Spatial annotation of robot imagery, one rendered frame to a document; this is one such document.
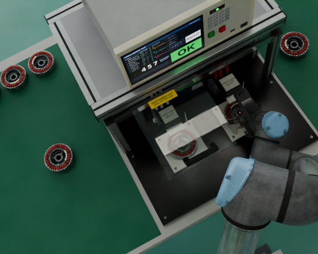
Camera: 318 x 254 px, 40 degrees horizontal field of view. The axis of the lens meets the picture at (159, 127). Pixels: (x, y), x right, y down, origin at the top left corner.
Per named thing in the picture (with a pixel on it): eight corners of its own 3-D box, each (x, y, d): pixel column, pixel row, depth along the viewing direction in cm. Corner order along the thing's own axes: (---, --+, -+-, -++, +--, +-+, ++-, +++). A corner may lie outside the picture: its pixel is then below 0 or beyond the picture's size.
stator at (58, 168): (48, 176, 167) (44, 173, 164) (46, 149, 172) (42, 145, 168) (76, 170, 167) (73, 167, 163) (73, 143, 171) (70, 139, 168)
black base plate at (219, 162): (318, 140, 159) (319, 138, 157) (163, 226, 155) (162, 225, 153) (248, 46, 177) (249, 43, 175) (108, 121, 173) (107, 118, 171)
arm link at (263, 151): (282, 181, 128) (292, 144, 128) (245, 171, 131) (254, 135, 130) (281, 178, 136) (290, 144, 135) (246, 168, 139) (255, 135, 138)
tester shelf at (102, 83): (284, 24, 142) (286, 15, 138) (98, 122, 138) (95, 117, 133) (215, -62, 159) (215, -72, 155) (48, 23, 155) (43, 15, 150)
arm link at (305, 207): (353, 193, 85) (328, 150, 132) (296, 178, 88) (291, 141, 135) (336, 247, 87) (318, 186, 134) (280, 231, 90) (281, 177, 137)
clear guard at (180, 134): (236, 143, 136) (237, 136, 130) (169, 180, 134) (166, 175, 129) (186, 65, 149) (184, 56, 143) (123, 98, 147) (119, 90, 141)
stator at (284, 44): (305, 34, 176) (306, 29, 172) (310, 58, 172) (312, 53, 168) (276, 38, 177) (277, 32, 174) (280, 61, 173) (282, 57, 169)
